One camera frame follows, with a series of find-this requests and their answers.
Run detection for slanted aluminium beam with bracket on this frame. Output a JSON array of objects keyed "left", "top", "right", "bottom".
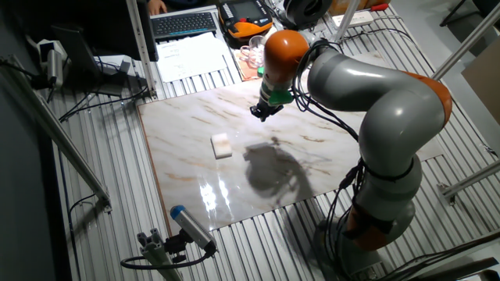
[{"left": 430, "top": 2, "right": 500, "bottom": 82}]

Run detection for black camera cable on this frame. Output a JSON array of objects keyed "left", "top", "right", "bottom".
[{"left": 120, "top": 249, "right": 216, "bottom": 271}]

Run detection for low aluminium beam with bracket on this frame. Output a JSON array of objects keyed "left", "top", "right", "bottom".
[{"left": 436, "top": 159, "right": 500, "bottom": 207}]

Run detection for black computer monitor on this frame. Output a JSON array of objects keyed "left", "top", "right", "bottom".
[{"left": 23, "top": 0, "right": 159, "bottom": 63}]

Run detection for aluminium frame post by power strip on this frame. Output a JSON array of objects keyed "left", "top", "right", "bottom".
[{"left": 332, "top": 0, "right": 361, "bottom": 43}]

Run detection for thin black hanging cable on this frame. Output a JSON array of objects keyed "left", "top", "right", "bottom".
[{"left": 68, "top": 193, "right": 97, "bottom": 281}]

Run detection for black office chair base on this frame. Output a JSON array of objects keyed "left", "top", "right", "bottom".
[{"left": 439, "top": 0, "right": 500, "bottom": 28}]

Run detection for black flat bar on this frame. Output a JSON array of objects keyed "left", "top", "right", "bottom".
[{"left": 405, "top": 256, "right": 500, "bottom": 281}]

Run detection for brown cardboard box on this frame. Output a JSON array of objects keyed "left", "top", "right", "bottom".
[{"left": 327, "top": 0, "right": 391, "bottom": 16}]

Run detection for white sponge block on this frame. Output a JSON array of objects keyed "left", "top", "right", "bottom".
[{"left": 210, "top": 132, "right": 234, "bottom": 160}]

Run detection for orange and black teach pendant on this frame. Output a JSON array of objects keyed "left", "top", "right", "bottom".
[{"left": 217, "top": 0, "right": 274, "bottom": 40}]

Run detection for black camera clamp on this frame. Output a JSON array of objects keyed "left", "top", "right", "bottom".
[{"left": 163, "top": 229, "right": 192, "bottom": 265}]

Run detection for silver camera on white mount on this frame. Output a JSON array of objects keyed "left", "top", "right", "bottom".
[{"left": 37, "top": 38, "right": 66, "bottom": 89}]

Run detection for black round reel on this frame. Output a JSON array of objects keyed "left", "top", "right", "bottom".
[{"left": 281, "top": 0, "right": 334, "bottom": 32}]

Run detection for white paper sheet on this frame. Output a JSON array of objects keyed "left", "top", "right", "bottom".
[{"left": 155, "top": 31, "right": 230, "bottom": 84}]

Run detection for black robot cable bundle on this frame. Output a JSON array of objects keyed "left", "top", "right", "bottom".
[{"left": 291, "top": 38, "right": 366, "bottom": 281}]

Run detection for short aluminium profile stub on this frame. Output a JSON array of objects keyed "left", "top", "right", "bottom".
[{"left": 136, "top": 228, "right": 184, "bottom": 281}]

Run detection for clear glass jug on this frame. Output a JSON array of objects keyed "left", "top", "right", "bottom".
[{"left": 239, "top": 34, "right": 267, "bottom": 69}]

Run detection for marble pattern board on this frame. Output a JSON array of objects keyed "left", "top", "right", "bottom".
[{"left": 136, "top": 49, "right": 445, "bottom": 237}]

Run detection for person's bare hand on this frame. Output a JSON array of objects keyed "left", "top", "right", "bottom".
[{"left": 147, "top": 0, "right": 168, "bottom": 16}]

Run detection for white power strip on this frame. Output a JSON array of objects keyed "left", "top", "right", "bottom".
[{"left": 331, "top": 10, "right": 375, "bottom": 28}]

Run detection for silver camera with blue cap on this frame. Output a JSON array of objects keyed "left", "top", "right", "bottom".
[{"left": 170, "top": 205, "right": 218, "bottom": 254}]

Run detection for black computer keyboard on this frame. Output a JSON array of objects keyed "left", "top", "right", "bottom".
[{"left": 150, "top": 11, "right": 218, "bottom": 41}]

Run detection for brown cardboard panel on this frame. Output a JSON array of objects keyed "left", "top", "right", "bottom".
[{"left": 460, "top": 37, "right": 500, "bottom": 126}]

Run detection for orange and white cloth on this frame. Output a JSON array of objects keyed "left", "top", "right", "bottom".
[{"left": 234, "top": 49, "right": 263, "bottom": 82}]

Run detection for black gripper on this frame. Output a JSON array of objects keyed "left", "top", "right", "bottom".
[{"left": 249, "top": 97, "right": 284, "bottom": 123}]

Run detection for aluminium frame post by monitor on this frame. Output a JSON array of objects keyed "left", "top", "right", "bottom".
[{"left": 124, "top": 0, "right": 158, "bottom": 98}]

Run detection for long slanted aluminium beam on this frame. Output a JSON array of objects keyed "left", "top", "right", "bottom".
[{"left": 0, "top": 54, "right": 113, "bottom": 214}]

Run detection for black monitor stand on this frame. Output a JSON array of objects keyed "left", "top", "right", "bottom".
[{"left": 50, "top": 23, "right": 138, "bottom": 98}]

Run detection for black monitor cables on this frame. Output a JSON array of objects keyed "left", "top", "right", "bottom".
[{"left": 58, "top": 84, "right": 149, "bottom": 123}]

